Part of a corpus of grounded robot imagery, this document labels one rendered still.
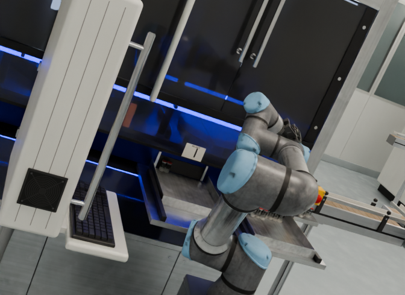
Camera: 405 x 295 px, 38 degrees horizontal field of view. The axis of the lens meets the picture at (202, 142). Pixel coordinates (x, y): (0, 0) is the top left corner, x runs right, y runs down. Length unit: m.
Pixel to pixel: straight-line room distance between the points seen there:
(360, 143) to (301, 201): 6.76
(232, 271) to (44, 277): 1.02
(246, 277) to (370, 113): 6.41
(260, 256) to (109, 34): 0.76
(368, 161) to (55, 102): 6.95
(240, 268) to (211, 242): 0.14
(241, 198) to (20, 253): 1.29
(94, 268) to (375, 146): 6.19
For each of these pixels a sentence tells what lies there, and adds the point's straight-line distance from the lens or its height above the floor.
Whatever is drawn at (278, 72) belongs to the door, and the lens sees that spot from 2.34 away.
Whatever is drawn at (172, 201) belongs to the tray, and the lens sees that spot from 2.12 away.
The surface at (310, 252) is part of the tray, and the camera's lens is 2.25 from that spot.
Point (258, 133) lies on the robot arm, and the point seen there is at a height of 1.31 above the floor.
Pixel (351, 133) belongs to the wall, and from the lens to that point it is 8.04.
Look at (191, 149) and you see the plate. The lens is 2.34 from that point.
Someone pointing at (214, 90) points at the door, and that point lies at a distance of 2.29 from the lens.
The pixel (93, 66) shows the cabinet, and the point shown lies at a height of 1.34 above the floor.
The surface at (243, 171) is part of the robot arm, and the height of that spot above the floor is 1.31.
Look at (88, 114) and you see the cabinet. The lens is 1.66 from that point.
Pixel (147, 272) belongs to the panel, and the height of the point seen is 0.45.
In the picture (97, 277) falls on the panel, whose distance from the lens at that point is 2.57.
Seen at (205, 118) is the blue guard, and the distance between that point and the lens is 2.30.
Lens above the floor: 1.69
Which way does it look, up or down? 16 degrees down
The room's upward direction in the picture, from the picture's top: 23 degrees clockwise
